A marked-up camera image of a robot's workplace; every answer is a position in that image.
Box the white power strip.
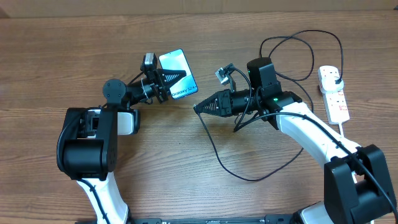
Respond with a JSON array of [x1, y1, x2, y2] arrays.
[[317, 65, 349, 124]]

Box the white charger plug adapter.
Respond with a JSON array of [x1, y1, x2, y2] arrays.
[[320, 77, 345, 94]]

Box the black USB charging cable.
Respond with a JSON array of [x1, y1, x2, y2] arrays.
[[192, 29, 345, 182]]

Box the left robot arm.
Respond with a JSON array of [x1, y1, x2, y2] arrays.
[[57, 68, 187, 223]]

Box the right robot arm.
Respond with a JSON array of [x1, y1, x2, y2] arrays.
[[193, 57, 397, 223]]

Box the Samsung Galaxy smartphone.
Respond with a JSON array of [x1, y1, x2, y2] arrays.
[[159, 49, 198, 99]]

